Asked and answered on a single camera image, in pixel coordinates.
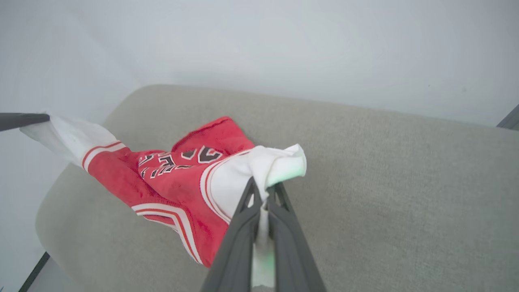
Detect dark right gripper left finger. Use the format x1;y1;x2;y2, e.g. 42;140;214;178
200;177;261;292

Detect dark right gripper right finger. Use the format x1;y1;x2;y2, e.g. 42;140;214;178
267;182;327;292

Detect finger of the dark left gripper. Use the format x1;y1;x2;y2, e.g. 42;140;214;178
0;112;51;133

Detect red and white jersey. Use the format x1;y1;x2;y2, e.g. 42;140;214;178
19;113;308;289

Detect grey fabric-covered table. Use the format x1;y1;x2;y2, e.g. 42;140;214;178
35;84;519;292

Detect black floor edge strip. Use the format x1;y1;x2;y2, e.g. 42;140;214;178
17;251;51;292

